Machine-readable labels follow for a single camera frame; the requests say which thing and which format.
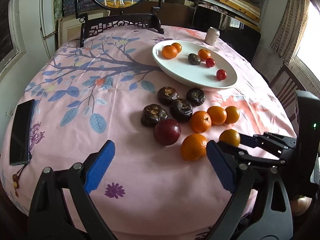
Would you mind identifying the person's right hand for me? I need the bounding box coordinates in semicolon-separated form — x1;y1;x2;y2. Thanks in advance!
290;196;312;217

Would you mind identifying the beaded phone charm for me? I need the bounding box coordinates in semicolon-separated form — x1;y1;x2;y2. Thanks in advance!
12;164;28;197

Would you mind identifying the white oval plate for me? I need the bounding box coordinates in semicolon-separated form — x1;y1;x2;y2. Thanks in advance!
152;40;238;91

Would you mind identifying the dark passion fruit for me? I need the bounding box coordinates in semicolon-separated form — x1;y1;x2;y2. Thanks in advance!
140;104;168;127
169;99;193;122
186;88;206;107
157;86;180;106

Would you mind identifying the dark carved screen stand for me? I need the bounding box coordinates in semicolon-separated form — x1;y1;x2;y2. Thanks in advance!
74;0;164;47

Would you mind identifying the wooden chair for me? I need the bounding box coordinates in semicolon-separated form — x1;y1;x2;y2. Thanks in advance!
270;64;306;109

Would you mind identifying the large mandarin orange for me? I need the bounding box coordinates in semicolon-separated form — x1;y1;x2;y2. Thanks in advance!
180;134;208;161

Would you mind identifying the small yellow-orange fruit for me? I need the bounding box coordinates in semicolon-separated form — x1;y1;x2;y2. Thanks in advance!
225;106;240;124

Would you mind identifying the pink floral tablecloth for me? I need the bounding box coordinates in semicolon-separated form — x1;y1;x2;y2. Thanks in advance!
0;25;298;240

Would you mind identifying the mandarin on plate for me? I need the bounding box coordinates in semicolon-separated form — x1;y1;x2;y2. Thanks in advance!
161;45;178;59

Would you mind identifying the passion fruit on plate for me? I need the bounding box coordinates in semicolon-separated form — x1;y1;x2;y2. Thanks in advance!
188;53;201;66

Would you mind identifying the small yellow orange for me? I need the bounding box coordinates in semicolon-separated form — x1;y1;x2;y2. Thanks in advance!
219;129;241;147

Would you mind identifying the small orange on plate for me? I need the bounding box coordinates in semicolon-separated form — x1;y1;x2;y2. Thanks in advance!
172;42;182;53

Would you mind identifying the round orange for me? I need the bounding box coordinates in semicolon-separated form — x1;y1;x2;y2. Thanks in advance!
207;106;227;125

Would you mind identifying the black smartphone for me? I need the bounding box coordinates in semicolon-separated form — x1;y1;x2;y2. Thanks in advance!
9;99;36;166

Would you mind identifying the red cherry tomato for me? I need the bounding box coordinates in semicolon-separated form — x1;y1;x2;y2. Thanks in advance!
216;69;227;81
205;57;215;68

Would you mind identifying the white drink can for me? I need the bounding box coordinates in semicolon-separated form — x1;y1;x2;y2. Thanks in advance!
204;27;220;46

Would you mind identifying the dark red plum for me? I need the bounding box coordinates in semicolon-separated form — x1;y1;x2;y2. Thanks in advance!
153;119;181;146

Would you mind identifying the mandarin orange with stem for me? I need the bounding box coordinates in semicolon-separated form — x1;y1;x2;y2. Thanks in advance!
189;111;212;133

